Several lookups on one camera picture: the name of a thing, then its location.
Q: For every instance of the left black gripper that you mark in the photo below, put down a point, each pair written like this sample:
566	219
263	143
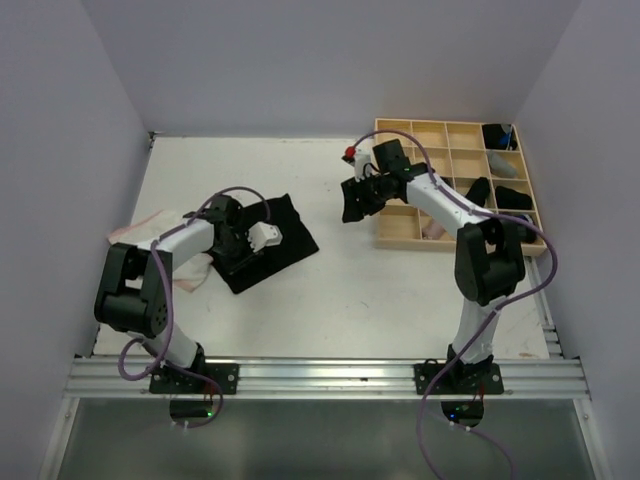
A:
249	256

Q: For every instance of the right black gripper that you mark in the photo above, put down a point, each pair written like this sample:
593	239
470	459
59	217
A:
354	208

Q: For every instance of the black garment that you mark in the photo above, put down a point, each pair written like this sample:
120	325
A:
251	268

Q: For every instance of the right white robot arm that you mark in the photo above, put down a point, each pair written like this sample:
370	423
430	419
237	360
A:
488	265

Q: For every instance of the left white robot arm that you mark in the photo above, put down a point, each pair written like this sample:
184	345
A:
135	293

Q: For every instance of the white pink-trimmed underwear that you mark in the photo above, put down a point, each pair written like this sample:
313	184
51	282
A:
190	275

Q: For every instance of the pink rolled underwear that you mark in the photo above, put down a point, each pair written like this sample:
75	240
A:
433	231

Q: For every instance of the black rolled underwear middle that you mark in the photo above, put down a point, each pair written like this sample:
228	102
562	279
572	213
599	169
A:
479	191

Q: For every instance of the grey rolled underwear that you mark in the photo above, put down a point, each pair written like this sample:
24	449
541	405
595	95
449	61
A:
500	167

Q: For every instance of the black rolled underwear right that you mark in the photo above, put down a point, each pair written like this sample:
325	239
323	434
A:
510	199

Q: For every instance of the black blue rolled underwear top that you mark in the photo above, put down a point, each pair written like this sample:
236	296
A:
498	136

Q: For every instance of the black blue rolled underwear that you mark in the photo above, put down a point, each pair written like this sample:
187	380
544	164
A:
498	136
519	224

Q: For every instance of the black blue rolled underwear bottom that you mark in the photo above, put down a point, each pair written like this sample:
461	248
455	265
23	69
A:
519	224

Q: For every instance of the wooden compartment organizer box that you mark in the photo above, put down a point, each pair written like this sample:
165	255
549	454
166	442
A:
457	153

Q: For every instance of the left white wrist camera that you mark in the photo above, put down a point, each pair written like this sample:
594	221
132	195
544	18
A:
262	235

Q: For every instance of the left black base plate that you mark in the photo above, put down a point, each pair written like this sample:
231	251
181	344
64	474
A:
209	379

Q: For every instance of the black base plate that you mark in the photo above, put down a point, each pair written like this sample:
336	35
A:
209	379
462	379

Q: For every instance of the aluminium mounting rail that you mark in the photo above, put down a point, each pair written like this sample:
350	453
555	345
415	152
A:
346	379

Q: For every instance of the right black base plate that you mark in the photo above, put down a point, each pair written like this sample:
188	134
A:
462	379

